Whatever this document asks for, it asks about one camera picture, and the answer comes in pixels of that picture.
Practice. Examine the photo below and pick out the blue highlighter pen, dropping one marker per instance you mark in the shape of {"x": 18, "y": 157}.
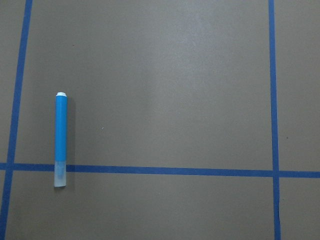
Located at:
{"x": 60, "y": 140}

